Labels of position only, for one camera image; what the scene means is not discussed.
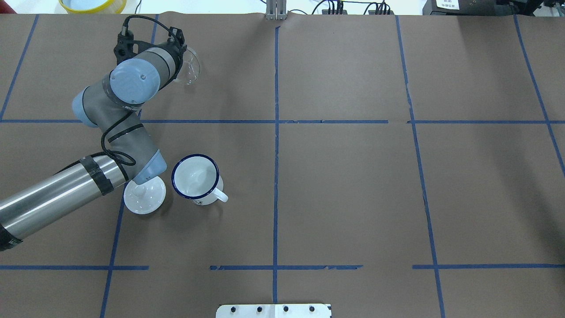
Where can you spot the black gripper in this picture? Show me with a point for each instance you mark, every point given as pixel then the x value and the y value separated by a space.
pixel 179 58

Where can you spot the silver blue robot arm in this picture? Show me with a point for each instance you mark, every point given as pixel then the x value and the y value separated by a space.
pixel 128 153

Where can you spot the yellow rimmed bowl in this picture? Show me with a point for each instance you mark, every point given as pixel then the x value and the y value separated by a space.
pixel 93 6

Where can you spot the white enamel mug blue rim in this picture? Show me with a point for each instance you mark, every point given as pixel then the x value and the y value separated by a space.
pixel 197 178

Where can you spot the black desktop box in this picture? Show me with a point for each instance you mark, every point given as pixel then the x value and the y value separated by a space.
pixel 474 7

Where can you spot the aluminium frame post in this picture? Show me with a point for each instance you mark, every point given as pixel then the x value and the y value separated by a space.
pixel 276 9

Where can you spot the white pedestal column with base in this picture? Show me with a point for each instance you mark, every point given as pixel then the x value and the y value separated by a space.
pixel 289 310

